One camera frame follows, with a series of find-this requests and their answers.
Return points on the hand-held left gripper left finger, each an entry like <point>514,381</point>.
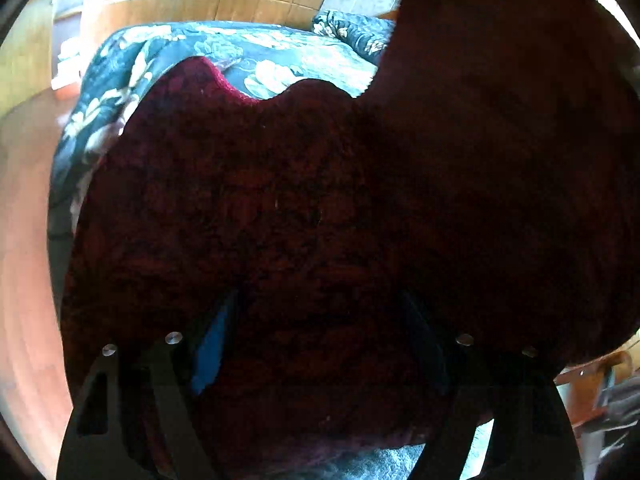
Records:
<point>210,355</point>

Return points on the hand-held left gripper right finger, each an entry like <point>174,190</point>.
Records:
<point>425,335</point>

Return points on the dark red knitted garment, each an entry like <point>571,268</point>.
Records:
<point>350,200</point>

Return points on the light blue fleece cloth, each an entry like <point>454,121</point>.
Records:
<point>390,462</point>

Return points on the wooden chair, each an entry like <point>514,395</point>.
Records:
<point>595,385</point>

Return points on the grey cloth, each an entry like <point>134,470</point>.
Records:
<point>617,405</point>

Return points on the floral blanket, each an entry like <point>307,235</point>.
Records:
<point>150,55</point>

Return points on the floral pillow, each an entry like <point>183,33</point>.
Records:
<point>350,30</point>

